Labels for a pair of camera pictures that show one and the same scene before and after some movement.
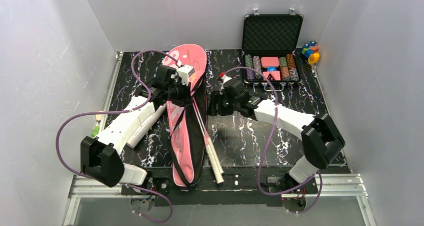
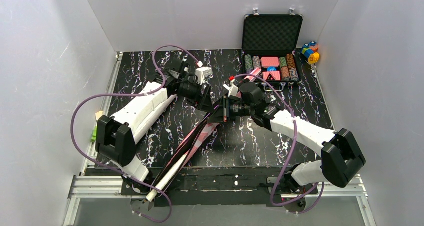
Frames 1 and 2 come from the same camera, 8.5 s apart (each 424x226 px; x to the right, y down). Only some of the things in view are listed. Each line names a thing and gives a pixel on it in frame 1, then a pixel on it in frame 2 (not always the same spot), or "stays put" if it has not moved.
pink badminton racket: (219, 166) -> (166, 176)
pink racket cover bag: (186, 121) -> (189, 145)
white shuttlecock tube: (142, 129) stays put
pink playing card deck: (270, 61) stays put
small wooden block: (98, 116) stays put
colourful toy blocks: (310, 51) stays put
